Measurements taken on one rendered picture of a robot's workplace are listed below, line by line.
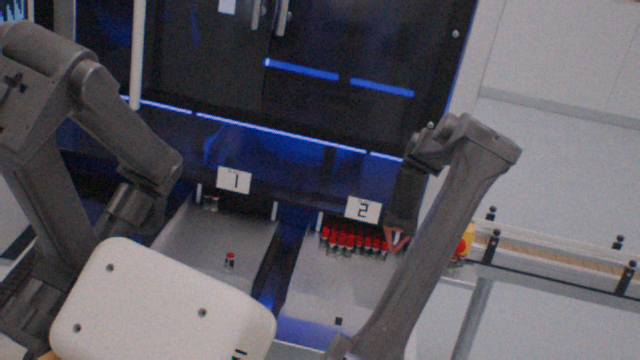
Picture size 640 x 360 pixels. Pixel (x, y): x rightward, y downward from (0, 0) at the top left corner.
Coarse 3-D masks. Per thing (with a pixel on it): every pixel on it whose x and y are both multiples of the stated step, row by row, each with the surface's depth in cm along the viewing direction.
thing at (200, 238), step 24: (192, 216) 183; (216, 216) 185; (240, 216) 187; (168, 240) 171; (192, 240) 173; (216, 240) 175; (240, 240) 177; (264, 240) 179; (192, 264) 164; (216, 264) 165; (240, 264) 167; (240, 288) 158
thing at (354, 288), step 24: (312, 240) 183; (312, 264) 173; (336, 264) 175; (360, 264) 177; (384, 264) 178; (288, 288) 156; (312, 288) 164; (336, 288) 165; (360, 288) 167; (384, 288) 169; (336, 312) 156; (360, 312) 156
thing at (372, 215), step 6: (348, 198) 173; (354, 198) 172; (348, 204) 173; (354, 204) 173; (372, 204) 172; (378, 204) 172; (348, 210) 174; (354, 210) 174; (372, 210) 173; (378, 210) 173; (348, 216) 175; (354, 216) 175; (366, 216) 174; (372, 216) 174; (378, 216) 174; (372, 222) 175
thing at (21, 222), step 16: (0, 0) 141; (16, 0) 148; (32, 0) 156; (0, 16) 142; (16, 16) 149; (32, 16) 158; (0, 176) 157; (0, 192) 159; (0, 208) 160; (16, 208) 169; (0, 224) 162; (16, 224) 171; (0, 240) 164
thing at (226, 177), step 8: (224, 168) 174; (224, 176) 175; (232, 176) 175; (240, 176) 175; (248, 176) 174; (224, 184) 176; (232, 184) 176; (240, 184) 176; (248, 184) 175; (240, 192) 177
